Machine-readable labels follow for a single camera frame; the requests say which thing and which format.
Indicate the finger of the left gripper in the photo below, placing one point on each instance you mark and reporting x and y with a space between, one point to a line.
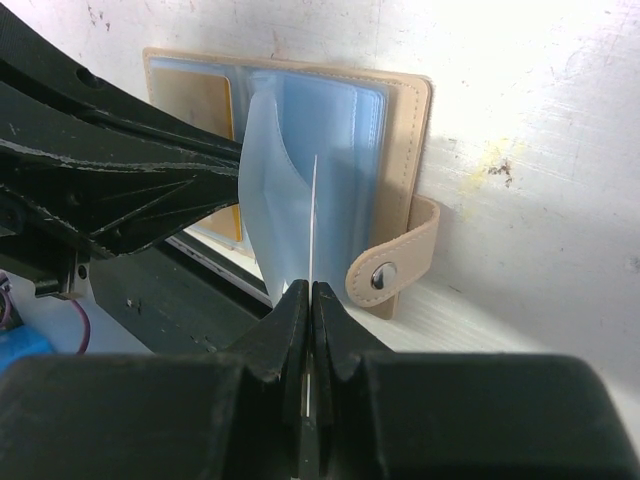
36 68

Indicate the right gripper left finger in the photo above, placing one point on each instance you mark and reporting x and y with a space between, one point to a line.
227 415

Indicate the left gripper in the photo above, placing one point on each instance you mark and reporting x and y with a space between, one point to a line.
81 184

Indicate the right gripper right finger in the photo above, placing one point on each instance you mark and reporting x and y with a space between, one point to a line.
391 415

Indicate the gold VIP card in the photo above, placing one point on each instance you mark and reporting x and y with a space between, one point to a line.
202 100

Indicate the beige leather card holder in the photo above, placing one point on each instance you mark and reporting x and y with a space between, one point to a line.
374 234

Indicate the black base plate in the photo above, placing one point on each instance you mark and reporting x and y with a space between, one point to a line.
180 296

